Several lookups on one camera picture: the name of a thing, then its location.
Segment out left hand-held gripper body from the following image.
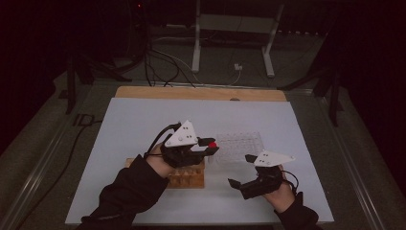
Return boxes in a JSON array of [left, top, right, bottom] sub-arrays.
[[160, 120, 206, 170]]

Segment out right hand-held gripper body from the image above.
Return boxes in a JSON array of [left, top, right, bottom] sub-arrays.
[[238, 149, 296, 200]]

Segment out red-capped test tube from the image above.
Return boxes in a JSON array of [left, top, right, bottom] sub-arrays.
[[208, 141, 219, 165]]

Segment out clear plastic test tube rack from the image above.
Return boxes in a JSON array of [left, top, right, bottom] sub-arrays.
[[214, 130, 266, 166]]

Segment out wooden test tube rack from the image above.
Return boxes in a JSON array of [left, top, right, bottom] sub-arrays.
[[124, 156, 206, 190]]

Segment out person's right hand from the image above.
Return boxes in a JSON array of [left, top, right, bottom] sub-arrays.
[[262, 164, 297, 214]]

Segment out person's left hand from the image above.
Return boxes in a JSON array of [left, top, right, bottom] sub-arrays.
[[145, 143, 175, 179]]

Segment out white table mat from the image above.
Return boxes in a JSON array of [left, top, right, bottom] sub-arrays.
[[64, 97, 335, 226]]

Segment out black metal stand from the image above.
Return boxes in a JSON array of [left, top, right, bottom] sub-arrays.
[[277, 59, 345, 127], [64, 53, 132, 116]]

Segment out left hand-held gripper cable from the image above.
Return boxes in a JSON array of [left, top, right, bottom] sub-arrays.
[[143, 122, 182, 160]]

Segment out hand-held gripper cable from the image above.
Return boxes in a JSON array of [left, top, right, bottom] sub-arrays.
[[143, 122, 182, 160], [282, 169, 300, 195]]

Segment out right hand-held gripper cable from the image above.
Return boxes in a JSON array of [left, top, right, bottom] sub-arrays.
[[282, 169, 300, 195]]

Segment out white cable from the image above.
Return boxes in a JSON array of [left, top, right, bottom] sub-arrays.
[[152, 35, 242, 88]]

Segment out black cable bundle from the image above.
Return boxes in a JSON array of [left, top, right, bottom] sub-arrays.
[[143, 47, 196, 88]]

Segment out white metal stand frame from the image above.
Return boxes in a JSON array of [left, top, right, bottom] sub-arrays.
[[191, 0, 285, 79]]

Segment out black floor bracket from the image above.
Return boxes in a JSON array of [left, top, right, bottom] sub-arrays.
[[72, 113, 96, 127]]

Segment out black floor cable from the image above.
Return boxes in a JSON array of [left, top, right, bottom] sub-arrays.
[[14, 119, 103, 230]]

